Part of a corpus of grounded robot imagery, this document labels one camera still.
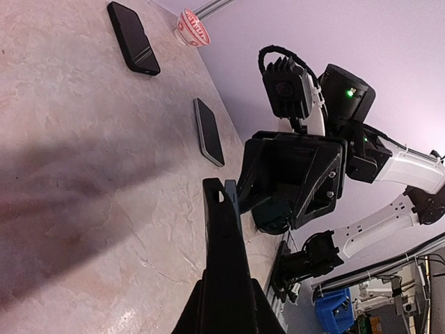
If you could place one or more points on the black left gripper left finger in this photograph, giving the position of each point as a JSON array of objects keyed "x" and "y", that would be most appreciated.
[{"x": 191, "y": 319}]

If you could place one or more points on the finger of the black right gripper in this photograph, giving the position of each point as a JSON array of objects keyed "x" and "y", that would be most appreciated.
[
  {"x": 254, "y": 185},
  {"x": 320, "y": 187}
]

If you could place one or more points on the red and white patterned bowl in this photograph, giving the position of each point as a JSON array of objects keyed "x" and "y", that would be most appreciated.
[{"x": 190, "y": 30}]

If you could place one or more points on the blue plastic bin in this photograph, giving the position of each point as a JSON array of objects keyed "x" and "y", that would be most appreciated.
[{"x": 334, "y": 311}]

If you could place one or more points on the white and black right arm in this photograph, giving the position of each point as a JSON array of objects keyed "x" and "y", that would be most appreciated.
[{"x": 371, "y": 157}]

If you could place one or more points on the right aluminium frame post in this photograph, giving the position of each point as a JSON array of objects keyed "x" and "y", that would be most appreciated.
[{"x": 211, "y": 7}]

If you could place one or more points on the front aluminium rail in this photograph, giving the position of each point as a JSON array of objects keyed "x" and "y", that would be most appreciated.
[{"x": 272, "y": 292}]

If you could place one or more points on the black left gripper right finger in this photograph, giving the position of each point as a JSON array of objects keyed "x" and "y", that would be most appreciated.
[{"x": 267, "y": 322}]

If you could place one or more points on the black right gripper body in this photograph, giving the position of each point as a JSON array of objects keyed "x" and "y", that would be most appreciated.
[{"x": 289, "y": 158}]

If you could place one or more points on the black cup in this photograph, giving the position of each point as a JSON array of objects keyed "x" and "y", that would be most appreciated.
[{"x": 272, "y": 220}]

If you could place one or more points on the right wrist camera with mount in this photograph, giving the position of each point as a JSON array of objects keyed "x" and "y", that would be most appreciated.
[{"x": 294, "y": 97}]

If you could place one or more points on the black phone case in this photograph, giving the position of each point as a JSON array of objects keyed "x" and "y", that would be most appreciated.
[
  {"x": 228, "y": 304},
  {"x": 134, "y": 43}
]

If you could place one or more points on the white-edged black smartphone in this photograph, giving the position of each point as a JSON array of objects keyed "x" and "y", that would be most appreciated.
[{"x": 209, "y": 139}]

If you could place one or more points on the green-edged black smartphone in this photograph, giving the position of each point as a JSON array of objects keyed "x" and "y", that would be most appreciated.
[{"x": 231, "y": 191}]

